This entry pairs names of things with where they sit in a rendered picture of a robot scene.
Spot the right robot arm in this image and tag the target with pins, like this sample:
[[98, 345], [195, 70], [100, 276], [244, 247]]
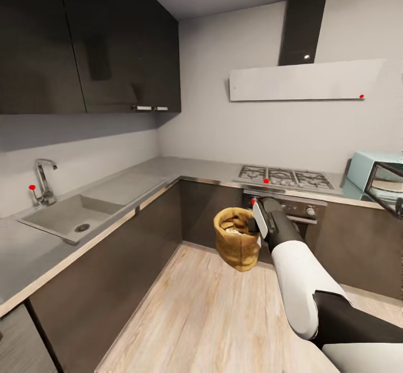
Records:
[[317, 308]]

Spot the cabinet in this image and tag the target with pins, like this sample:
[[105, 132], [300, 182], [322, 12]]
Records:
[[127, 55], [38, 72]]

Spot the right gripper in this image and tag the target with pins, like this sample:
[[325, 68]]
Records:
[[252, 226]]

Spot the microwave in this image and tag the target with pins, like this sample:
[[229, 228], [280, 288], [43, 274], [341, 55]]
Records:
[[379, 175]]

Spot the drop in sink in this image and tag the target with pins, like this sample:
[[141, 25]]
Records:
[[89, 208]]

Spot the popcorn bag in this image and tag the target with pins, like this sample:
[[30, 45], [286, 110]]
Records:
[[237, 246]]

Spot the range hood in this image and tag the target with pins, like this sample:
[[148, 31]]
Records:
[[298, 77]]

